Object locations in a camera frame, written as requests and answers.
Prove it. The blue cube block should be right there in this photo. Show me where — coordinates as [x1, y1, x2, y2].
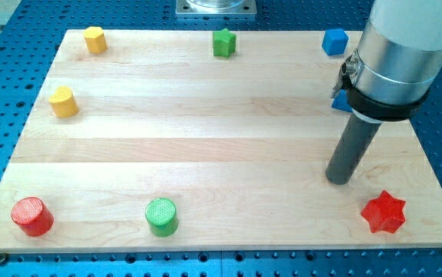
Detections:
[321, 28, 349, 56]

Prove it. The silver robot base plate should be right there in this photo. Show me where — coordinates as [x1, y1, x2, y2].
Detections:
[175, 0, 257, 18]

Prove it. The green star block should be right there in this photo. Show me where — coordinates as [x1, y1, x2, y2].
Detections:
[213, 28, 236, 58]

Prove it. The yellow heart block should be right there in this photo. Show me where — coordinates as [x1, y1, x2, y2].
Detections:
[49, 86, 79, 118]

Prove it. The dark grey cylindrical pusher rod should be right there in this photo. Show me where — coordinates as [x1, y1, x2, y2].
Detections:
[325, 113, 382, 185]

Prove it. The blue block behind arm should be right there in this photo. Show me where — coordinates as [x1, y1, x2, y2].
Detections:
[331, 89, 353, 112]

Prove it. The red cylinder block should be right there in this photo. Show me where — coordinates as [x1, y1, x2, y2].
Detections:
[11, 196, 54, 237]

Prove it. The red star block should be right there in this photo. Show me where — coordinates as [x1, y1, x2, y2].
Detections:
[360, 190, 406, 234]

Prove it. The yellow pentagon block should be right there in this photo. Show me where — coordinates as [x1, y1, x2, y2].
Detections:
[83, 26, 108, 54]

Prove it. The light wooden board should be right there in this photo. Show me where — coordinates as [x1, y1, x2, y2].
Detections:
[0, 29, 442, 253]

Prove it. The green cylinder block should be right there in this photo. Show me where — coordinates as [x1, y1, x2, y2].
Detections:
[145, 198, 179, 237]

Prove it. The blue perforated metal table plate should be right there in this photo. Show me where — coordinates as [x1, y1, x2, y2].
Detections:
[0, 1, 442, 276]

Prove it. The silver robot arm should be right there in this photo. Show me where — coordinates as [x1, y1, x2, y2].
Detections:
[333, 0, 442, 124]

